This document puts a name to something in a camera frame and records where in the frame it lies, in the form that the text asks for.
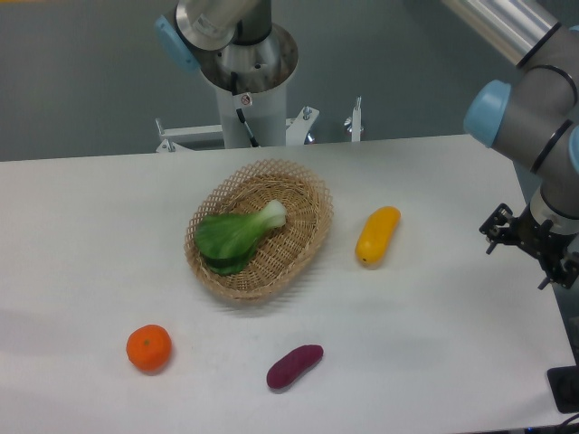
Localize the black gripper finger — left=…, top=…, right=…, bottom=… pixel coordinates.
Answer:
left=538, top=252, right=578, bottom=289
left=479, top=203, right=518, bottom=255

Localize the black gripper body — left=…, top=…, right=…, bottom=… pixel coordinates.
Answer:
left=517, top=204, right=578, bottom=271

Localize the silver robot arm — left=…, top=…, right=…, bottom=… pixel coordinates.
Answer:
left=155, top=1, right=578, bottom=288

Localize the woven wicker basket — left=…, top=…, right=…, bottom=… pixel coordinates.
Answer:
left=185, top=159, right=333, bottom=301

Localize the black device at table edge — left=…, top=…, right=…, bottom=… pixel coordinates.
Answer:
left=546, top=365, right=578, bottom=414

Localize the yellow squash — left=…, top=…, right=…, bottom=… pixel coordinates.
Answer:
left=355, top=206, right=401, bottom=267

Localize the purple sweet potato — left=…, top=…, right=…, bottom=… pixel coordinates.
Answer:
left=266, top=344, right=324, bottom=390

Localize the green bok choy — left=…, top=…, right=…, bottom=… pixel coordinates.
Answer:
left=194, top=200, right=287, bottom=276

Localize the orange tangerine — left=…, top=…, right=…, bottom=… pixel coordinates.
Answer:
left=126, top=325, right=173, bottom=373

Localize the white mounting frame bracket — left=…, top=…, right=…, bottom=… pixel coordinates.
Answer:
left=156, top=96, right=365, bottom=153

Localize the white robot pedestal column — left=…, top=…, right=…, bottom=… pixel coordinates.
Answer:
left=215, top=84, right=287, bottom=149

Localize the black cable on pedestal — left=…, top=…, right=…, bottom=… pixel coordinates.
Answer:
left=230, top=71, right=261, bottom=148

